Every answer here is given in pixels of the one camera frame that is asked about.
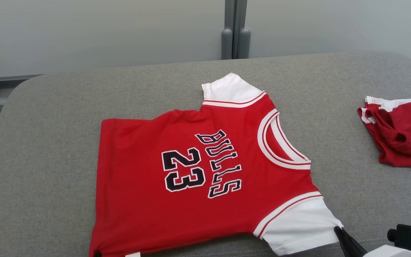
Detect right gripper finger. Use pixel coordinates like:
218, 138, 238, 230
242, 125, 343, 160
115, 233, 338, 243
334, 226, 369, 257

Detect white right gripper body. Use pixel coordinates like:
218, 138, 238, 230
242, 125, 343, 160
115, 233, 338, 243
364, 245, 411, 257

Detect red Bulls 23 jersey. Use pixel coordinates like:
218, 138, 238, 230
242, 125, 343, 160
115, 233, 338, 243
88, 72, 344, 257

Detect red shorts with white stripe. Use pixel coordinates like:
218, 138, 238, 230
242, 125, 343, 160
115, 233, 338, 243
357, 95, 411, 168

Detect grey partition post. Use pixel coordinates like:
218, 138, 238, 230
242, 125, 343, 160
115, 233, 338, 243
221, 0, 252, 60

